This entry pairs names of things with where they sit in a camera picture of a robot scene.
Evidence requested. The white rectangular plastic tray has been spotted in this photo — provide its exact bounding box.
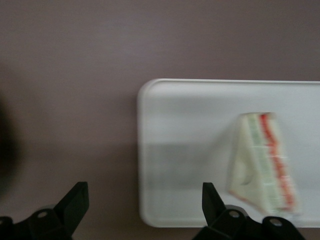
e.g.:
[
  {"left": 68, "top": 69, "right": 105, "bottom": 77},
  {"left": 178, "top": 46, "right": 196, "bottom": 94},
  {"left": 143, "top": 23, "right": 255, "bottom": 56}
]
[{"left": 136, "top": 78, "right": 320, "bottom": 229}]

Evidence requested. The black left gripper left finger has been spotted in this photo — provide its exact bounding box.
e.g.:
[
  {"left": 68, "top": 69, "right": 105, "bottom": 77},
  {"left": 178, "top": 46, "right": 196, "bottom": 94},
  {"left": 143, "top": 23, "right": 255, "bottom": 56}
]
[{"left": 0, "top": 181, "right": 90, "bottom": 240}]

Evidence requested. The plastic-wrapped triangle sandwich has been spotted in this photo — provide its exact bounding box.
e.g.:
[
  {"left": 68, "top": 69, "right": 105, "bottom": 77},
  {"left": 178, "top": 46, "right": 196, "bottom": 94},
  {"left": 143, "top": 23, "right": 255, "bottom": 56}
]
[{"left": 226, "top": 112, "right": 303, "bottom": 217}]

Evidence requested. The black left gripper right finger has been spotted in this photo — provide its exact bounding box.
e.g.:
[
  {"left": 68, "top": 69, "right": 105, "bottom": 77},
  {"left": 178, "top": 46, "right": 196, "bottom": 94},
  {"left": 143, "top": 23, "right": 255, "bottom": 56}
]
[{"left": 192, "top": 181, "right": 306, "bottom": 240}]

